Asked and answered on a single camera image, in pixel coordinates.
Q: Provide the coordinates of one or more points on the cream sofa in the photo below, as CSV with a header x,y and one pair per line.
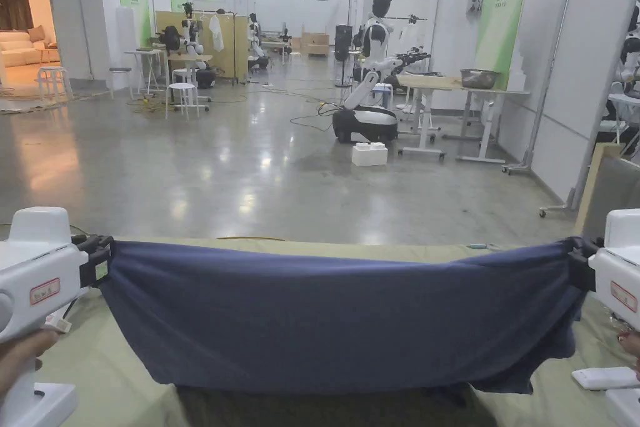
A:
x,y
20,49

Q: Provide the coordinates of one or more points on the white foam block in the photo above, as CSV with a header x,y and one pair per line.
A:
x,y
370,154

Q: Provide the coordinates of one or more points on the black standing fan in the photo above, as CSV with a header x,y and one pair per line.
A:
x,y
343,42

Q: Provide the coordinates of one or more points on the clothes rack with white shirt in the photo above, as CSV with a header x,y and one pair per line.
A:
x,y
216,32

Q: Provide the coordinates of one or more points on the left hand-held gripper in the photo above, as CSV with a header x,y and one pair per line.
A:
x,y
35,267

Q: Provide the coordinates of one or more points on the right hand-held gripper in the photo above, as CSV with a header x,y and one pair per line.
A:
x,y
620,267

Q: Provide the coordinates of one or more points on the wood-framed grey board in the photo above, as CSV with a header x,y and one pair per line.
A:
x,y
612,192

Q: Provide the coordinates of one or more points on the dark blue garment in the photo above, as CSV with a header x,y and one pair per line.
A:
x,y
325,317

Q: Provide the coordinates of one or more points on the person's right hand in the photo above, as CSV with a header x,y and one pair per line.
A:
x,y
632,349

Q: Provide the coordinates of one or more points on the person's left hand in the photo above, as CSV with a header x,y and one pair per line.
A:
x,y
22,349

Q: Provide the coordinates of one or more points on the wooden crate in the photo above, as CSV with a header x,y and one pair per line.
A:
x,y
314,44

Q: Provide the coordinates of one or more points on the white and black humanoid robot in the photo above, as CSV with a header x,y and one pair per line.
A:
x,y
372,47

